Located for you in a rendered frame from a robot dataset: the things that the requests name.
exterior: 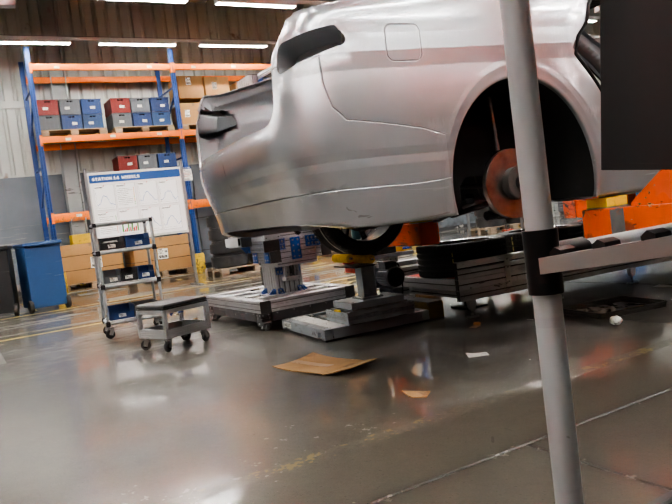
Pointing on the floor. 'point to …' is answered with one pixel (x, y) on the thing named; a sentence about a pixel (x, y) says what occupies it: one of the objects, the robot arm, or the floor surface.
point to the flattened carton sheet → (316, 363)
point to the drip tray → (616, 306)
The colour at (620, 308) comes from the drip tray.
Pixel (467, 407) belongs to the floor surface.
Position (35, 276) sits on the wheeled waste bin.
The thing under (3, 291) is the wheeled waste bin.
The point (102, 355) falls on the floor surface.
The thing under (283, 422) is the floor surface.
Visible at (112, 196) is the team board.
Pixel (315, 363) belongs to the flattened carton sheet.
